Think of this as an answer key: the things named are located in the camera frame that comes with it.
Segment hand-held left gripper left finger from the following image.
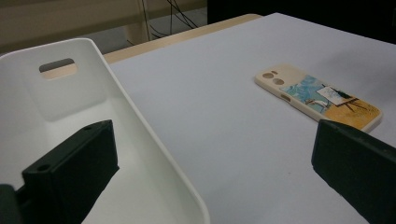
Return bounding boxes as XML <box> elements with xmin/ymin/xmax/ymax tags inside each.
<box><xmin>21</xmin><ymin>119</ymin><xmax>120</xmax><ymax>224</ymax></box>

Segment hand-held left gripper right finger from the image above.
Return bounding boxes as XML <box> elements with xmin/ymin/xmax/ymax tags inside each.
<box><xmin>311</xmin><ymin>119</ymin><xmax>396</xmax><ymax>224</ymax></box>

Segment white plastic basket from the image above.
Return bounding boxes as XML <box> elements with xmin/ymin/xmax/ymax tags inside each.
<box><xmin>0</xmin><ymin>37</ymin><xmax>211</xmax><ymax>224</ymax></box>

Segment beige picture phone case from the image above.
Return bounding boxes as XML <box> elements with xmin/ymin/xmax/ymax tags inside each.
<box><xmin>254</xmin><ymin>63</ymin><xmax>383</xmax><ymax>133</ymax></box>

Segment white table sheet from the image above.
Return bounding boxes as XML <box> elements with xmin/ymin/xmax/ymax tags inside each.
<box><xmin>109</xmin><ymin>12</ymin><xmax>396</xmax><ymax>224</ymax></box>

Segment beige wooden shelf unit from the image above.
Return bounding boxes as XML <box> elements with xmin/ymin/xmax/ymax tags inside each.
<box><xmin>0</xmin><ymin>0</ymin><xmax>208</xmax><ymax>54</ymax></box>

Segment black hanging cables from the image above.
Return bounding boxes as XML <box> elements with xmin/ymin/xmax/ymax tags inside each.
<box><xmin>141</xmin><ymin>0</ymin><xmax>199</xmax><ymax>41</ymax></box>

